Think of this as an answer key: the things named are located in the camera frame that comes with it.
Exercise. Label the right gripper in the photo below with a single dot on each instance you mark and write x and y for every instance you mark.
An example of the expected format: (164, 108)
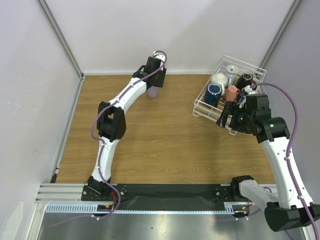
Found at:
(235, 120)

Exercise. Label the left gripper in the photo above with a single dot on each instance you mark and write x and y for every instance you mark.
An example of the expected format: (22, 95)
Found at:
(159, 83)

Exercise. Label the lilac plastic tumbler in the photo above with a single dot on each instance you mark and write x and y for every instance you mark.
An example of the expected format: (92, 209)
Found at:
(153, 91)

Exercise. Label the pink mug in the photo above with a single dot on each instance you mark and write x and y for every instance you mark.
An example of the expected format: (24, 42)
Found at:
(231, 94)

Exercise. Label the large dark blue mug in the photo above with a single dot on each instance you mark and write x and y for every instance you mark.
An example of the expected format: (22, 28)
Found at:
(213, 94)

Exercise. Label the cream round mug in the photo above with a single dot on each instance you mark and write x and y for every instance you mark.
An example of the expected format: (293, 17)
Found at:
(219, 79)

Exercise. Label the black mug white inside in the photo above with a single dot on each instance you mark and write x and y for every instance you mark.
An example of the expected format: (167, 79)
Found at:
(244, 80)

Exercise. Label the pale blue footed mug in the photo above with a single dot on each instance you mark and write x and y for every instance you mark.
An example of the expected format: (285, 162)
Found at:
(231, 74)

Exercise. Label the small dark blue mug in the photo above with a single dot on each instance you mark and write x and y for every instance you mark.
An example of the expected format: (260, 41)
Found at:
(240, 98)

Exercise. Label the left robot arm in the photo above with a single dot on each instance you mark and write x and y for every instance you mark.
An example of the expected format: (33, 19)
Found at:
(110, 124)

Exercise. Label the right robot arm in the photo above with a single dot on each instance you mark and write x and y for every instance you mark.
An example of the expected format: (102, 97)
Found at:
(292, 207)

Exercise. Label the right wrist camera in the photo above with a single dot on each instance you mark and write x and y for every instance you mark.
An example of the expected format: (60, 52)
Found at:
(248, 90)

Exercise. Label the white wire dish rack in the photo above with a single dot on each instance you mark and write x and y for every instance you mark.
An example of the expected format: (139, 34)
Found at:
(200, 108)

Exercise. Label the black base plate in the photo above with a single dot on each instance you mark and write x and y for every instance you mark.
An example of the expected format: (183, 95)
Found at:
(175, 197)

